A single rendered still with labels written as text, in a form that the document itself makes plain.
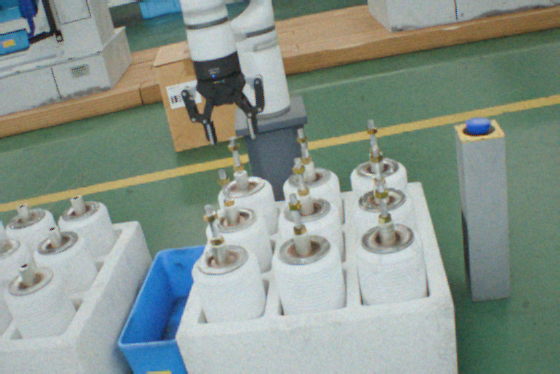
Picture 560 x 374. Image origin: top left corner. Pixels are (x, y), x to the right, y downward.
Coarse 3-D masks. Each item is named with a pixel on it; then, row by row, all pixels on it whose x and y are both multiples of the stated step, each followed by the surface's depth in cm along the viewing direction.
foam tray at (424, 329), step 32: (352, 192) 120; (416, 192) 115; (352, 224) 109; (416, 224) 105; (352, 256) 100; (192, 288) 100; (352, 288) 92; (448, 288) 87; (192, 320) 92; (256, 320) 89; (288, 320) 88; (320, 320) 86; (352, 320) 86; (384, 320) 85; (416, 320) 85; (448, 320) 85; (192, 352) 90; (224, 352) 90; (256, 352) 89; (288, 352) 89; (320, 352) 88; (352, 352) 88; (384, 352) 88; (416, 352) 87; (448, 352) 87
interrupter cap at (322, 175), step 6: (318, 168) 114; (324, 168) 113; (294, 174) 113; (318, 174) 112; (324, 174) 111; (330, 174) 111; (288, 180) 111; (294, 180) 111; (318, 180) 110; (324, 180) 109; (294, 186) 109; (306, 186) 108; (312, 186) 108
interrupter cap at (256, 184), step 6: (234, 180) 116; (252, 180) 115; (258, 180) 114; (234, 186) 114; (252, 186) 113; (258, 186) 112; (222, 192) 113; (234, 192) 112; (240, 192) 111; (246, 192) 111; (252, 192) 110
